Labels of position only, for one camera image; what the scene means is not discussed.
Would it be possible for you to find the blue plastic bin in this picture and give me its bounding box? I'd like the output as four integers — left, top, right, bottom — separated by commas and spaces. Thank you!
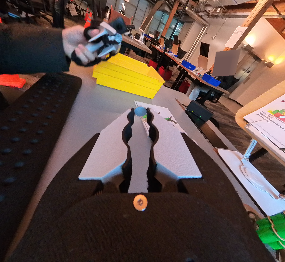
181, 60, 196, 70
202, 74, 221, 87

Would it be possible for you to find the person's left forearm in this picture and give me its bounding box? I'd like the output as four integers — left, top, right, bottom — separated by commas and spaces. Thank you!
0, 23, 72, 75

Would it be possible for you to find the black studded mat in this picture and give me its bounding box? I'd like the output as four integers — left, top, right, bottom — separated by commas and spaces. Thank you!
0, 73, 83, 252

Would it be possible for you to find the white paper notice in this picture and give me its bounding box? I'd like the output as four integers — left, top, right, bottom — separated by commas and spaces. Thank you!
225, 26, 247, 48

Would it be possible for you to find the black monitor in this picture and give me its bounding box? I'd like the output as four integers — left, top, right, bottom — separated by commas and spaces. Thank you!
199, 42, 210, 56

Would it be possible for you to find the beige chair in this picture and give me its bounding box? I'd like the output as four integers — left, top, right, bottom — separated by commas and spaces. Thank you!
198, 55, 208, 71

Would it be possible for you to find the yellow plastic bin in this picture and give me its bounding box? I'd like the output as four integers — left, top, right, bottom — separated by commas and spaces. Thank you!
92, 53, 166, 99

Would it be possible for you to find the white desk stand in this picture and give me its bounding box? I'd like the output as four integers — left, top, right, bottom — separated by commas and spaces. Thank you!
218, 139, 285, 217

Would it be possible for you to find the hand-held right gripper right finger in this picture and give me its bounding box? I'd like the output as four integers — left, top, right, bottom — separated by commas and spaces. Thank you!
146, 107, 202, 193

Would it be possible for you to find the building instruction booklet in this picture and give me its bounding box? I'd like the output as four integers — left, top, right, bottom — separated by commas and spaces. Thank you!
134, 100, 188, 134

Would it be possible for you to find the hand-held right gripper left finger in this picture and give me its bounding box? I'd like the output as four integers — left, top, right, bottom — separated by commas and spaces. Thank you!
78, 108, 135, 193

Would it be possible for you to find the printed instruction sheet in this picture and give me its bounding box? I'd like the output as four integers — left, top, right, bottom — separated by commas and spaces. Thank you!
243, 94, 285, 149

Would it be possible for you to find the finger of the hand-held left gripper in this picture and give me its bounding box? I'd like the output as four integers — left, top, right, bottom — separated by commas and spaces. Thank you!
105, 33, 123, 57

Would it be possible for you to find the grey desk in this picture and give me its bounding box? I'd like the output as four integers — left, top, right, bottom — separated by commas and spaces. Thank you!
4, 61, 266, 261

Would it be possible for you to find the person's left hand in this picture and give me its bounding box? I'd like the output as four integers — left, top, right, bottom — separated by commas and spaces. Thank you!
62, 25, 101, 66

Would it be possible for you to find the orange traffic cone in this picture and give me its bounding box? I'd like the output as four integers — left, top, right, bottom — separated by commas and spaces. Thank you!
83, 7, 93, 28

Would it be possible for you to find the grey work table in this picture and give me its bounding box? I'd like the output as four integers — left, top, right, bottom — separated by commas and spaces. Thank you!
121, 35, 153, 54

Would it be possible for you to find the long wooden table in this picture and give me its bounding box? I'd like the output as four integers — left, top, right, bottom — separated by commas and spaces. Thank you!
151, 44, 230, 106

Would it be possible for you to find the black power box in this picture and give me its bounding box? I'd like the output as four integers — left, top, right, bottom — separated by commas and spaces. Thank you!
186, 100, 214, 122

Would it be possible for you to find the green brick bamboo model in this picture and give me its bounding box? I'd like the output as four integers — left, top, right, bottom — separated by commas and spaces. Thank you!
256, 213, 285, 251

